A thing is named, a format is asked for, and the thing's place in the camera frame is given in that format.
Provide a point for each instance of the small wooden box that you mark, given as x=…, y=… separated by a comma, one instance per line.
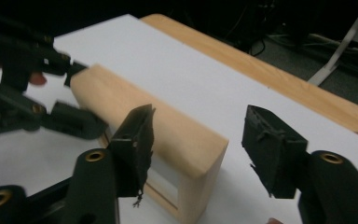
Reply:
x=174, y=137

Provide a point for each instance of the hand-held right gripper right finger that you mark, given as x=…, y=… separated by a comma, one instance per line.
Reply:
x=273, y=149

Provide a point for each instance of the white table sheet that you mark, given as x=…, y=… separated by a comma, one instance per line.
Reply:
x=199, y=77

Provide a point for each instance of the white metal table frame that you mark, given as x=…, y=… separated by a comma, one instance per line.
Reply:
x=332, y=62

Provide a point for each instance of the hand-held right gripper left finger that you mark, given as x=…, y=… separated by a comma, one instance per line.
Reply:
x=133, y=155

